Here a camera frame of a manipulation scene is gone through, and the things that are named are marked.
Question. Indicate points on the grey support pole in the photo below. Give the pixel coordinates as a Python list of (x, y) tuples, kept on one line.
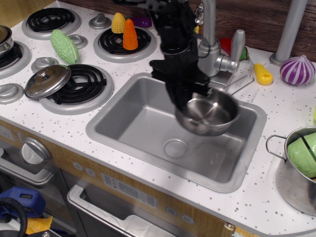
[(289, 33)]

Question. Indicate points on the tall steel pot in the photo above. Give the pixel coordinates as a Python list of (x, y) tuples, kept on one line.
[(296, 188)]

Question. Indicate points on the back left black burner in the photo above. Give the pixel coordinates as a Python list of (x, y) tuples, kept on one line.
[(42, 23)]

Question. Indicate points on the blue clamp tool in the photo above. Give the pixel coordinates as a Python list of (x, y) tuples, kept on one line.
[(31, 200)]

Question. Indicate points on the grey stove knob left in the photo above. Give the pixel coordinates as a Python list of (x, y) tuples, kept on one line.
[(43, 62)]

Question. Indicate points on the front right black burner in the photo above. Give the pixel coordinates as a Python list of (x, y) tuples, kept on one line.
[(88, 88)]

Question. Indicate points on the silver toy faucet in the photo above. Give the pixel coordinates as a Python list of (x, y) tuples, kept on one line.
[(219, 68)]

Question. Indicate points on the green toy cabbage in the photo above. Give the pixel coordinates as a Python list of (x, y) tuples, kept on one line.
[(301, 152)]

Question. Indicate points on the black burner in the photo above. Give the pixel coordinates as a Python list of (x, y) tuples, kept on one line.
[(15, 61), (115, 48), (42, 23), (88, 88)]

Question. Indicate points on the red toy pepper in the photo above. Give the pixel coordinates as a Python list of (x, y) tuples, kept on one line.
[(226, 48)]

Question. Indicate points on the steel pot on left burner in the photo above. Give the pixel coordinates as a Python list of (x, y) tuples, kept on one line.
[(6, 41)]

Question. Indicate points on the silver left oven handle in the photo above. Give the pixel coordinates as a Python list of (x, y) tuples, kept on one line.
[(42, 178)]

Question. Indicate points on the front left black burner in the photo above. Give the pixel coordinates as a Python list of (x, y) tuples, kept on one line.
[(15, 61)]

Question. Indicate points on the silver oven dial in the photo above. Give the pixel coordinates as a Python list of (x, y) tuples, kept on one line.
[(33, 152)]

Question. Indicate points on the steel pot lid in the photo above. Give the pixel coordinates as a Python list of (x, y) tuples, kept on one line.
[(47, 81)]

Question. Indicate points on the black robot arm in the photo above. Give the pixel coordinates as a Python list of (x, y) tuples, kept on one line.
[(175, 24)]

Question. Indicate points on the silver oven door handle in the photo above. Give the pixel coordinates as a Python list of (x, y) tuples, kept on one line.
[(132, 226)]

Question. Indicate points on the grey stove knob back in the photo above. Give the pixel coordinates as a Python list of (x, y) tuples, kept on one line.
[(100, 22)]

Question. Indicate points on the grey toy sink basin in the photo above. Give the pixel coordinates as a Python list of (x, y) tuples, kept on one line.
[(139, 120)]

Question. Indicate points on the back right black burner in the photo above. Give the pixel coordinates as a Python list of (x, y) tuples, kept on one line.
[(115, 48)]

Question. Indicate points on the grey stove knob front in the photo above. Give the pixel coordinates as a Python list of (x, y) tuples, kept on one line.
[(10, 93)]

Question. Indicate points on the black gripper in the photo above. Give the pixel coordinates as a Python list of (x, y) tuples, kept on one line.
[(182, 77)]

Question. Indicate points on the purple striped toy onion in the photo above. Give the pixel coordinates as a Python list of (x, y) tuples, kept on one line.
[(297, 70)]

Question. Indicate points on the orange toy carrot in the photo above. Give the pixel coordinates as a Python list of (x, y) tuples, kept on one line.
[(130, 35)]

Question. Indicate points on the yellow toy corn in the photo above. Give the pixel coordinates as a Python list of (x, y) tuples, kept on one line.
[(118, 23)]

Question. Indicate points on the green toy bitter gourd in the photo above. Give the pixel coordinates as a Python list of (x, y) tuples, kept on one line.
[(64, 47)]

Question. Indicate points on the purple toy eggplant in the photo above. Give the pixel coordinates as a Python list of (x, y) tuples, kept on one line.
[(141, 21)]

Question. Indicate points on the yellow handled toy utensil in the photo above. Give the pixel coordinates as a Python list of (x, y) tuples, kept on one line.
[(263, 75)]

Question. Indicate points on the small steel pan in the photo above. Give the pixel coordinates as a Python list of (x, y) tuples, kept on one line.
[(212, 115)]

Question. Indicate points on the grey stove knob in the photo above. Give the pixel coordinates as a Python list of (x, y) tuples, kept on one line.
[(43, 62), (100, 22), (10, 93), (79, 41)]

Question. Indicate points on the grey stove knob middle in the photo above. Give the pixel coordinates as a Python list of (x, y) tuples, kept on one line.
[(79, 41)]

